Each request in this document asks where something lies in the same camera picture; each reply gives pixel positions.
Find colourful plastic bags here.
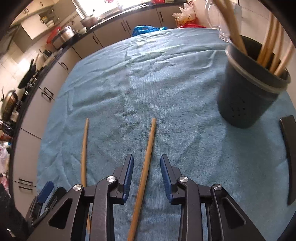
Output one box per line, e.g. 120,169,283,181
0,141,12,184

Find metal pot lid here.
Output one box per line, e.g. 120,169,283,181
0,89,19,119

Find blue towel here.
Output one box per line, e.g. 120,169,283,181
37,27,296,241

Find blue plastic bag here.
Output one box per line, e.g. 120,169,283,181
132,25,167,37

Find black utensil holder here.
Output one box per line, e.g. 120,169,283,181
217,35,292,129

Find black wok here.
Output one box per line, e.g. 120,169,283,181
17,58,39,90

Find kitchen base cabinets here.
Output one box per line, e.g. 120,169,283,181
11,0,185,209

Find glass mug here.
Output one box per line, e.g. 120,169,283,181
205,0,241,44

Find red plastic bowl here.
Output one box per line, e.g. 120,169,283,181
46,27,62,44

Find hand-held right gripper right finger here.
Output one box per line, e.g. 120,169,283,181
160,155,266,241

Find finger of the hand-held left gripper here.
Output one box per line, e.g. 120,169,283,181
32,187,67,227
25,181,55,223

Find red plastic basin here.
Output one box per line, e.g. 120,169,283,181
177,23,206,29

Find steel rice cooker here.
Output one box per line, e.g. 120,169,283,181
51,25,77,49

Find clear plastic bag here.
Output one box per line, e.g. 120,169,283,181
172,2,197,25

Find gas stove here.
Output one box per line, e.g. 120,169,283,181
13,70,40,122

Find black flat bar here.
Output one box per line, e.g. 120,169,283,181
279,115,296,206

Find white wall cabinet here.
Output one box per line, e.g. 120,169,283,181
14,0,77,52

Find light wooden chopstick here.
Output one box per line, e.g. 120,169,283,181
264,21,281,67
269,25,286,72
274,43,296,76
257,11,278,64
80,118,92,234
127,118,157,241

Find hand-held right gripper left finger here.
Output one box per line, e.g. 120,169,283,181
26,154,134,241

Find dark brown chopstick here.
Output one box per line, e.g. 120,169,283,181
221,0,248,56
213,0,243,55

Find small cooking pot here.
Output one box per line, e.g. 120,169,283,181
80,15,99,30

